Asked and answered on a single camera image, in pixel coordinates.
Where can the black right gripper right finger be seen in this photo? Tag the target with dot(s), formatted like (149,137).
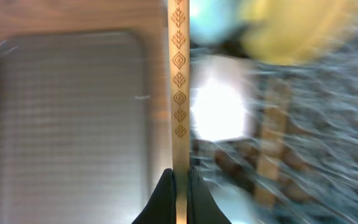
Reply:
(201,208)

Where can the white green cup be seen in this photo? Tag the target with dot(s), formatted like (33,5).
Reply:
(235,203)

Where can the grey dishwasher rack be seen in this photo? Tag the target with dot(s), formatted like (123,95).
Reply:
(318,176)

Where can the light blue rice bowl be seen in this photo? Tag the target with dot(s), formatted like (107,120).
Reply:
(213,21)

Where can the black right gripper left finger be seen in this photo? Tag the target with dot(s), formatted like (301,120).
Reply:
(161,207)

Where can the dark brown serving tray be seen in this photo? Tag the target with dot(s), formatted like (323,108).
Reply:
(74,124)

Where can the yellow plate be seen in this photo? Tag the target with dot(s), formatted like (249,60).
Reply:
(294,32)

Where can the wooden chopstick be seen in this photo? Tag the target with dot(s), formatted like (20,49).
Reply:
(179,63)
(277,98)

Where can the white pink bowl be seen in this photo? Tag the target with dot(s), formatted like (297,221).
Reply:
(222,98)

